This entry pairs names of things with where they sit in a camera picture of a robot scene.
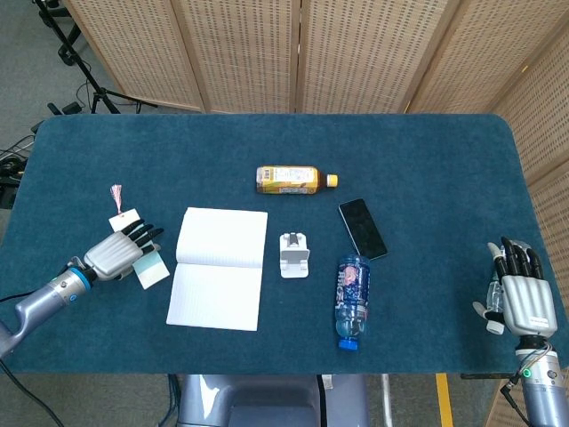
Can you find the clear green label water bottle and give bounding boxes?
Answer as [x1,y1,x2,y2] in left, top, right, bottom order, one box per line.
[485,266,506,315]

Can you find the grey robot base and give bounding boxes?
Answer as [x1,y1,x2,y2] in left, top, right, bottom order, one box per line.
[175,374,371,427]

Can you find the teal carpet table cover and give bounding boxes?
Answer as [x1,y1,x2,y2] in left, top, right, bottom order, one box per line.
[0,113,550,377]

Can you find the blue cream bookmark with tassel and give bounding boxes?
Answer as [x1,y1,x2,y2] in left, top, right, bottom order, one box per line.
[108,184,171,291]

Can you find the black smartphone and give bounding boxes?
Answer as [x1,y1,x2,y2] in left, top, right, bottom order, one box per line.
[338,197,389,262]

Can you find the yellow label tea bottle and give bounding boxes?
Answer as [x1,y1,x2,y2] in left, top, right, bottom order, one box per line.
[255,165,340,196]

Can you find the black floor cables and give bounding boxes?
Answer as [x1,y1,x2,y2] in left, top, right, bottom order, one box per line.
[0,133,35,210]

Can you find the black tripod stand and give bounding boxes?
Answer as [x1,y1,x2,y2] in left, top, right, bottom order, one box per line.
[33,0,159,116]

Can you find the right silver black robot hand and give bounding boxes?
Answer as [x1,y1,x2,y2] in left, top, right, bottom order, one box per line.
[472,236,559,337]

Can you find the open white lined notebook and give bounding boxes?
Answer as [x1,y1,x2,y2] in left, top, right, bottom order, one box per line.
[165,206,269,333]

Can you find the woven wooden folding screen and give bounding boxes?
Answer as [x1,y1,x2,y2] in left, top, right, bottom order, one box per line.
[61,0,569,427]

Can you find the white folding phone stand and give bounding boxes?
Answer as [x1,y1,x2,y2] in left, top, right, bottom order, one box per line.
[279,231,311,279]

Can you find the blue label plastic bottle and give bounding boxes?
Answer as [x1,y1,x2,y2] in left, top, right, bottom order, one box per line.
[333,254,372,352]

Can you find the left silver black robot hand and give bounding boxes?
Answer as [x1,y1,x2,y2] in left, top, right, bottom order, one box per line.
[83,220,165,282]

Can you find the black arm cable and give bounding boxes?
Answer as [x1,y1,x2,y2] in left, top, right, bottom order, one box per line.
[0,355,66,427]

